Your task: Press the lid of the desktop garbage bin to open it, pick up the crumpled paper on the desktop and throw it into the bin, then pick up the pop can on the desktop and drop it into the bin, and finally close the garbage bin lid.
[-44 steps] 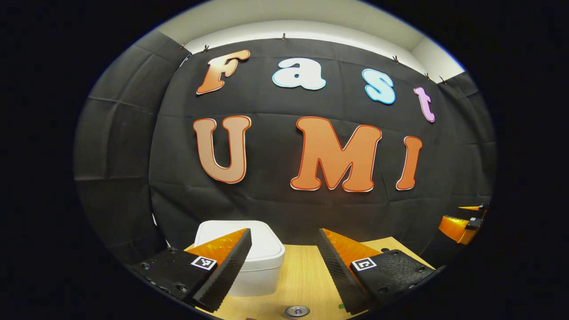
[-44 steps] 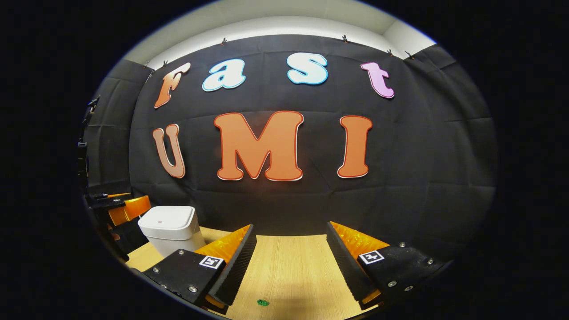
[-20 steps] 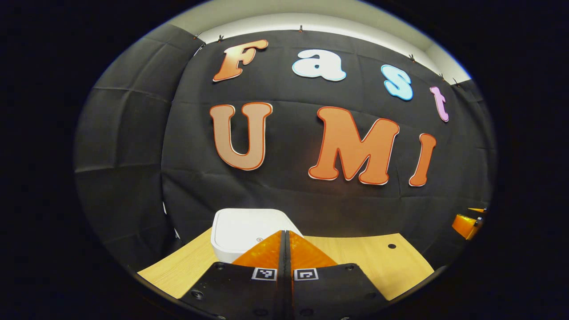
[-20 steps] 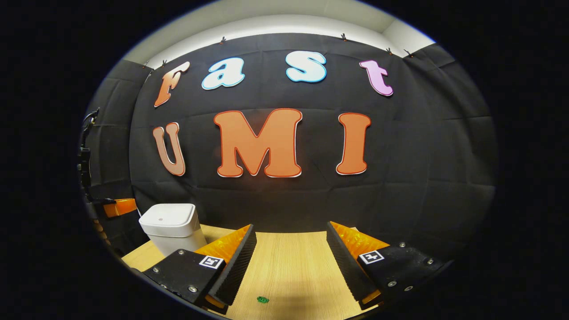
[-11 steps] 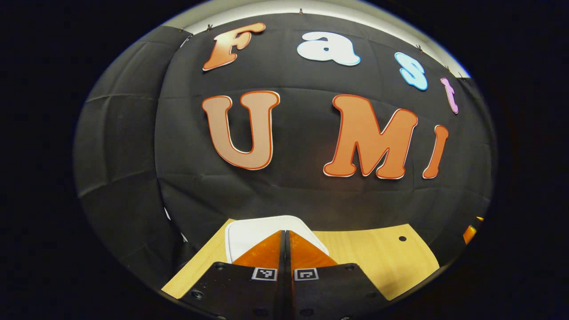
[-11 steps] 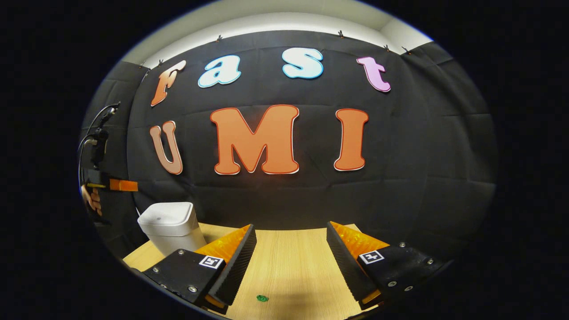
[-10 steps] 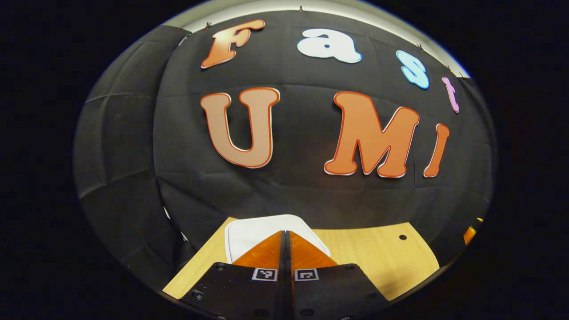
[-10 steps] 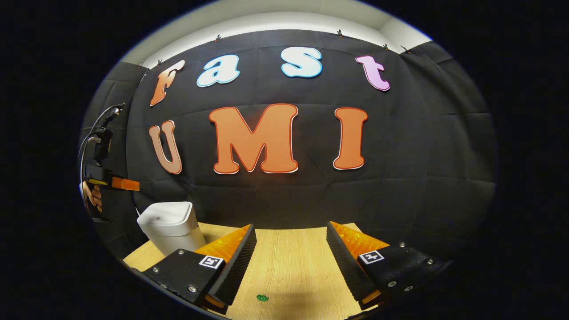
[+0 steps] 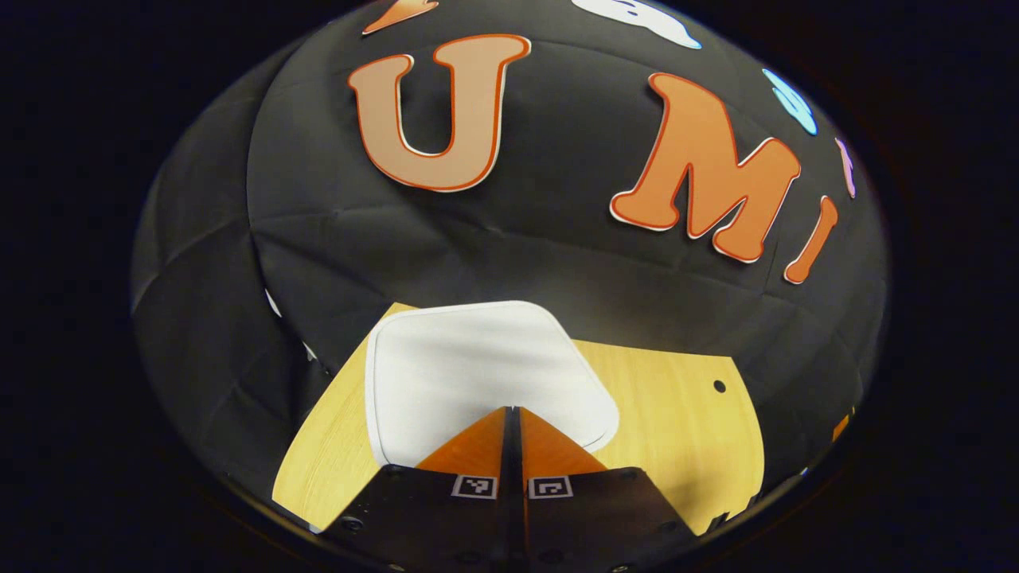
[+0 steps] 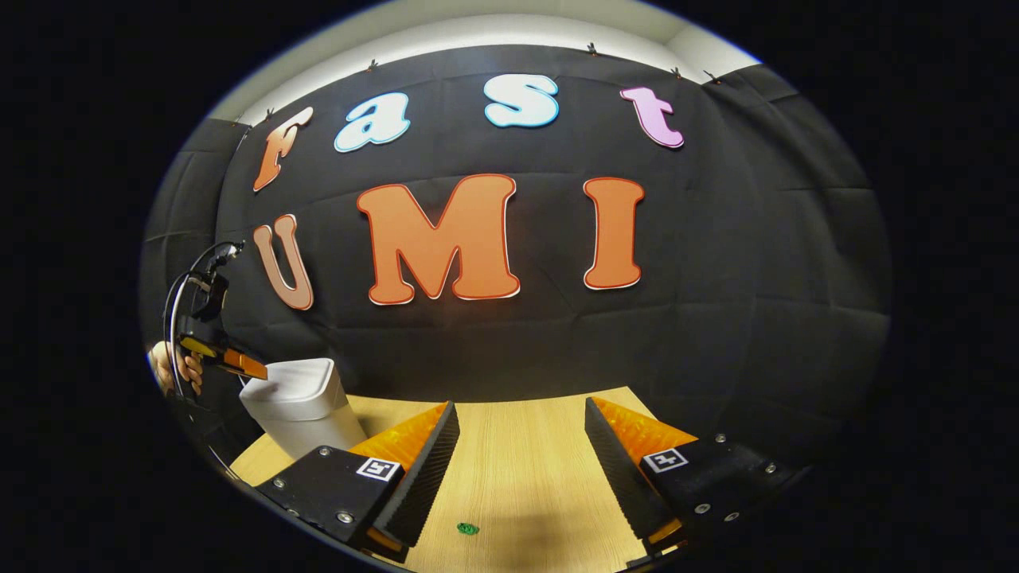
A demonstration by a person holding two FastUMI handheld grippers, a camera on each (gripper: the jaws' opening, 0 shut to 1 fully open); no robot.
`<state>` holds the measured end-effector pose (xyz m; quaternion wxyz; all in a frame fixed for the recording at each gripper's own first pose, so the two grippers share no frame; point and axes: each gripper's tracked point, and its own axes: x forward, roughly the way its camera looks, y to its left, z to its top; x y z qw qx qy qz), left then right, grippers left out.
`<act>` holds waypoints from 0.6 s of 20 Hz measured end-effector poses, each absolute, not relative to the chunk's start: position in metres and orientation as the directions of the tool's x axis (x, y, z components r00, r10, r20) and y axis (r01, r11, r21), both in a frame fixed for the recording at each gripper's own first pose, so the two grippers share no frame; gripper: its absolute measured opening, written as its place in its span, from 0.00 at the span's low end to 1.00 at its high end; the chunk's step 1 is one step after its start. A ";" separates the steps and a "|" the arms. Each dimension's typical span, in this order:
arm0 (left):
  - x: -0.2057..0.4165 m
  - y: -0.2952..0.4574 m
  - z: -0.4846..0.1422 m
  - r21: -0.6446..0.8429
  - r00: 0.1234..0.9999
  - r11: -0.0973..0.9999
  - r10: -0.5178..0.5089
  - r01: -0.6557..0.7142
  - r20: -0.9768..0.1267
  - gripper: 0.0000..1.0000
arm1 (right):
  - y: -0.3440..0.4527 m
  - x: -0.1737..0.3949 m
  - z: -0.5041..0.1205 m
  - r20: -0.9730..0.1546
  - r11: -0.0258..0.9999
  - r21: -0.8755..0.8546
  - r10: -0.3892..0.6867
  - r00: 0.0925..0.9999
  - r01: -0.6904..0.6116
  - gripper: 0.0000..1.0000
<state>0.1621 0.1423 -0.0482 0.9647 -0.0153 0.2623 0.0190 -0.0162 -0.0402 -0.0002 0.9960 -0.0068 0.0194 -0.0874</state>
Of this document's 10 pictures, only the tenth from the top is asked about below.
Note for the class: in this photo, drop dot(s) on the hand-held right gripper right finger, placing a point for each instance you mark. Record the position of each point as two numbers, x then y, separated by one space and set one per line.
617 469

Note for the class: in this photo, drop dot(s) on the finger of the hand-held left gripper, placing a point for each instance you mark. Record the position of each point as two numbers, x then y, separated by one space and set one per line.
239 362

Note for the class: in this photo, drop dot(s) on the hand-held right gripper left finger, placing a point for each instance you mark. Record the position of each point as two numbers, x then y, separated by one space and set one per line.
430 469

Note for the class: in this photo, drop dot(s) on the green paper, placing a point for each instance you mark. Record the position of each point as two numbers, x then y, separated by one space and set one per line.
467 528

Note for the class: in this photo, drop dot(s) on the white desktop garbage bin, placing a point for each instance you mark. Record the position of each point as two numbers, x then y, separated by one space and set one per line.
302 406

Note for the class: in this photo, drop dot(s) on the wooden desktop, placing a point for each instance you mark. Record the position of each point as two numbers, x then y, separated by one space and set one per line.
517 461

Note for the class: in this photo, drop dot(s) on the black backdrop cloth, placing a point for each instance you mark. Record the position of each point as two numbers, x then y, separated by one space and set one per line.
597 342

